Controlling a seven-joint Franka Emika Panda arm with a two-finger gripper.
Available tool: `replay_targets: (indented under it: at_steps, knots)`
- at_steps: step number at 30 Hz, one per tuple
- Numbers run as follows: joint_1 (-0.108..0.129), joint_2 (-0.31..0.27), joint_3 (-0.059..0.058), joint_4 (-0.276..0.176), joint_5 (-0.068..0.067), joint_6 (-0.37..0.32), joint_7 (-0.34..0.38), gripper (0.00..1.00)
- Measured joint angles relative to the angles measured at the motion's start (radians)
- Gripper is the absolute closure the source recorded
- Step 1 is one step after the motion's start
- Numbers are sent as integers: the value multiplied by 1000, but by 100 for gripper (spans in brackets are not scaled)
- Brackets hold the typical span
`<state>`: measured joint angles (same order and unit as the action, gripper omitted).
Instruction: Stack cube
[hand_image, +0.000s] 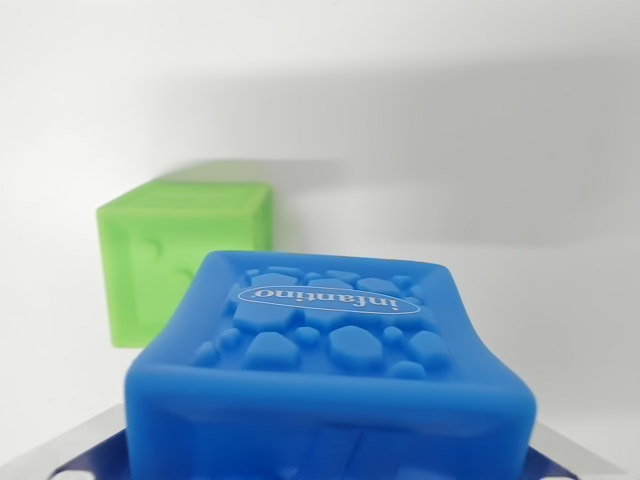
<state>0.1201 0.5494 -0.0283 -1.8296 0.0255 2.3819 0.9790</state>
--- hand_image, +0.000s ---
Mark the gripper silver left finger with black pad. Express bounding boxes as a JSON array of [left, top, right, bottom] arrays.
[[13, 403, 129, 480]]

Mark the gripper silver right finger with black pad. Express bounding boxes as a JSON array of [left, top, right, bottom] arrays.
[[532, 418, 627, 480]]

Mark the blue soft toy cube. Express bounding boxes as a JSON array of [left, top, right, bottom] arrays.
[[122, 249, 540, 480]]

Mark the green soft toy cube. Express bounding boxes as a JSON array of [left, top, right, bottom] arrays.
[[94, 179, 274, 349]]

